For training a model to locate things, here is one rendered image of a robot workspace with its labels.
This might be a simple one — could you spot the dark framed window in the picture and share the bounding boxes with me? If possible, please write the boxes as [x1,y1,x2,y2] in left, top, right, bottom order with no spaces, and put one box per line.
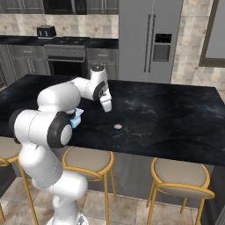
[199,0,225,69]

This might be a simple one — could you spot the grey double-door fridge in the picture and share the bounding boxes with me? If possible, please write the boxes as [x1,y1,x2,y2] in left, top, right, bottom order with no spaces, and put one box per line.
[118,0,185,84]

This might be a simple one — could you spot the grey base cupboards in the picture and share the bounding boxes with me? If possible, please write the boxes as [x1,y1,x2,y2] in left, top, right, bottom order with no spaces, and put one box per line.
[86,47,120,81]
[0,43,51,86]

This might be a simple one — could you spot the large blue white yogurt container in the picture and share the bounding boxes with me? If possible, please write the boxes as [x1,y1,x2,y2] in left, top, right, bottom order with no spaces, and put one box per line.
[69,107,85,129]

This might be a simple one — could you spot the black microwave oven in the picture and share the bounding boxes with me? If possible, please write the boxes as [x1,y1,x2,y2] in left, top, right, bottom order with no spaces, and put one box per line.
[42,0,88,16]

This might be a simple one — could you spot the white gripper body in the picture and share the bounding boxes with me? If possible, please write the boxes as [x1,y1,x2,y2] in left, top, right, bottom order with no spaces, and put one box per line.
[98,92,113,113]

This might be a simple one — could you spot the black toaster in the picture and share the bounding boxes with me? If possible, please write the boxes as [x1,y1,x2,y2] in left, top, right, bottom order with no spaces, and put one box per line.
[36,25,57,40]

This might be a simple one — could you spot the gold stool with beige seat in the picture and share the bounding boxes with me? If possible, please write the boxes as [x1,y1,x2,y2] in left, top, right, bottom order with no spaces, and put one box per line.
[146,156,216,225]
[62,145,118,225]
[0,136,40,225]

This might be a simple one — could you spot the black oven with hob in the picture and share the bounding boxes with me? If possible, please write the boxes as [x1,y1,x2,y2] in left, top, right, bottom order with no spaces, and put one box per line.
[43,36,91,78]

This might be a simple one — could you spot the grey wall cupboards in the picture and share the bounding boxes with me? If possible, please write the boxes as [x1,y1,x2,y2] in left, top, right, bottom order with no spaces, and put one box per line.
[0,0,45,15]
[86,0,120,15]

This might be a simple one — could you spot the small white yogurt container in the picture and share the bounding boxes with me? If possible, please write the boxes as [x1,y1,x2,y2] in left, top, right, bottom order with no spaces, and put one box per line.
[113,122,124,134]

